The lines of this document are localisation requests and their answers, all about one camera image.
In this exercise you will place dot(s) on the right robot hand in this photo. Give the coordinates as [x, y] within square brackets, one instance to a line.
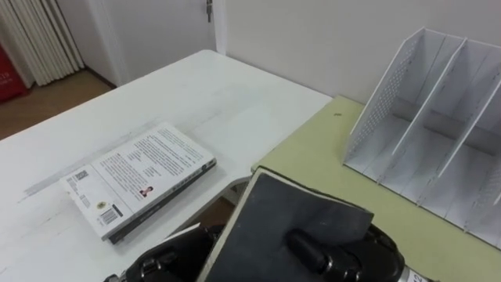
[375, 258]

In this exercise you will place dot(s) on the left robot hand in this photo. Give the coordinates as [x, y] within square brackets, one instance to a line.
[176, 254]

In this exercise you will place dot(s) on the black cover book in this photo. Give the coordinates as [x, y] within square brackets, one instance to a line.
[266, 219]

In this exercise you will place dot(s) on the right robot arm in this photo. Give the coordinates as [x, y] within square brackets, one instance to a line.
[417, 276]

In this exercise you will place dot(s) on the white paperback book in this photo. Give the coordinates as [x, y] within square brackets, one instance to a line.
[133, 176]

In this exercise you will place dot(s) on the white file organizer rack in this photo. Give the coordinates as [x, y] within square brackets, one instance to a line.
[426, 156]

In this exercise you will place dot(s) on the pale green desk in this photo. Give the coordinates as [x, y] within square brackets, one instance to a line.
[321, 156]

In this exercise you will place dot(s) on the white desk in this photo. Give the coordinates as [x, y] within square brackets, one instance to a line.
[219, 102]

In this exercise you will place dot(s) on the white door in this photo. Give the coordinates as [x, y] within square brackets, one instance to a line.
[156, 35]

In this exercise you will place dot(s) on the red box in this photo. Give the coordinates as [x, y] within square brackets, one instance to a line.
[11, 78]

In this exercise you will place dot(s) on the white pleated curtain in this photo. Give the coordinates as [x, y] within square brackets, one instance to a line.
[43, 39]

